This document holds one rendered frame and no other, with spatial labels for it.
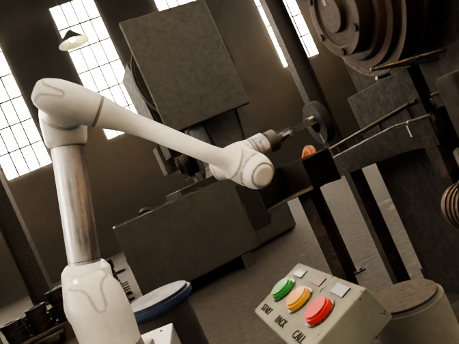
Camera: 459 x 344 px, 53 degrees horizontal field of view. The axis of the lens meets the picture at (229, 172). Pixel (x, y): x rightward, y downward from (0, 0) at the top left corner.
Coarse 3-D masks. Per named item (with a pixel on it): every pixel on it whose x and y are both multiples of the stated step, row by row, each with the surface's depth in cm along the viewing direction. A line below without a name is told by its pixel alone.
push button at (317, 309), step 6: (318, 300) 57; (324, 300) 56; (330, 300) 56; (312, 306) 57; (318, 306) 56; (324, 306) 55; (330, 306) 55; (306, 312) 57; (312, 312) 56; (318, 312) 55; (324, 312) 55; (306, 318) 56; (312, 318) 55; (318, 318) 55; (312, 324) 56
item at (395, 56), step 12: (396, 0) 126; (408, 0) 124; (420, 0) 125; (408, 12) 124; (420, 12) 127; (408, 24) 126; (420, 24) 129; (396, 36) 132; (408, 36) 130; (396, 48) 134; (408, 48) 135; (396, 60) 136; (360, 72) 157; (372, 72) 150; (384, 72) 145
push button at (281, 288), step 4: (284, 280) 72; (288, 280) 71; (276, 284) 73; (280, 284) 72; (284, 284) 70; (288, 284) 70; (276, 288) 72; (280, 288) 70; (284, 288) 70; (288, 288) 70; (272, 292) 72; (276, 292) 70; (280, 292) 70; (284, 292) 69; (272, 296) 71; (276, 296) 70; (280, 296) 70
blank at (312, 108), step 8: (312, 104) 156; (320, 104) 155; (304, 112) 163; (312, 112) 157; (320, 112) 153; (328, 112) 154; (320, 120) 154; (328, 120) 153; (312, 128) 164; (320, 128) 157; (328, 128) 154; (312, 136) 167; (320, 136) 160; (328, 136) 155
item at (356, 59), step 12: (372, 0) 129; (384, 0) 127; (372, 12) 131; (384, 12) 129; (396, 12) 127; (384, 24) 131; (396, 24) 129; (372, 36) 136; (384, 36) 134; (372, 48) 139; (384, 48) 137; (348, 60) 157; (360, 60) 151; (372, 60) 145; (384, 60) 142
